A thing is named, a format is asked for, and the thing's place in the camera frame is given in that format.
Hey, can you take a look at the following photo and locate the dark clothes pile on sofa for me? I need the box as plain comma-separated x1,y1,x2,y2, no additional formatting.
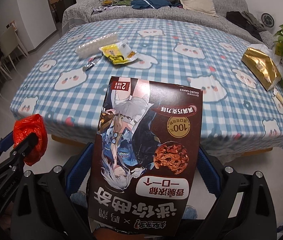
226,11,266,41

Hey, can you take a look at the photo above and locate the clear bubble wrap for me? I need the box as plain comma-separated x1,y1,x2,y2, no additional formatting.
75,32,118,59

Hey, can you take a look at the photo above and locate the gold tissue pack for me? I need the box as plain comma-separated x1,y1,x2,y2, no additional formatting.
241,44,282,91

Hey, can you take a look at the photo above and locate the beige cushion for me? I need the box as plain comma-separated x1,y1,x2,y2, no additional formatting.
180,0,217,17

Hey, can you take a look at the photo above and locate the green cloth on sofa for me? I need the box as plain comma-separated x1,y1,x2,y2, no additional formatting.
114,0,132,6

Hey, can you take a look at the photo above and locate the small black silver wrapper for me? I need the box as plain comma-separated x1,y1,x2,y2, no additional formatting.
82,54,103,72

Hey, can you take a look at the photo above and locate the grey covered sofa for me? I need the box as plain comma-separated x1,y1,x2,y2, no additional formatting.
62,0,275,48

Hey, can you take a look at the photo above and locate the round black fan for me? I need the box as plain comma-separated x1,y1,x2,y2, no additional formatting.
261,12,275,29

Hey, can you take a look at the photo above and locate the dark cookie box anime print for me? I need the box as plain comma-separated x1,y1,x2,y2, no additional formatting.
87,76,203,236

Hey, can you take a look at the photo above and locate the blue jacket on sofa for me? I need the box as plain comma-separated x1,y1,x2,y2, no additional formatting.
131,0,183,10

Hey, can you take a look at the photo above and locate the blue checkered bear tablecloth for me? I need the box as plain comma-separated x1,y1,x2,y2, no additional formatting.
10,18,283,154

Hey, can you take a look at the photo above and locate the white dining chair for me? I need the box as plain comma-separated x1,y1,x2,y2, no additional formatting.
0,25,28,70

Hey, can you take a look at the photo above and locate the yellow white snack wrapper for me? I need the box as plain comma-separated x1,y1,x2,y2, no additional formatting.
99,39,139,65

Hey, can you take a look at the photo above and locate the red plastic bag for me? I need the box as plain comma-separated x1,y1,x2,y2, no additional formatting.
13,114,48,166

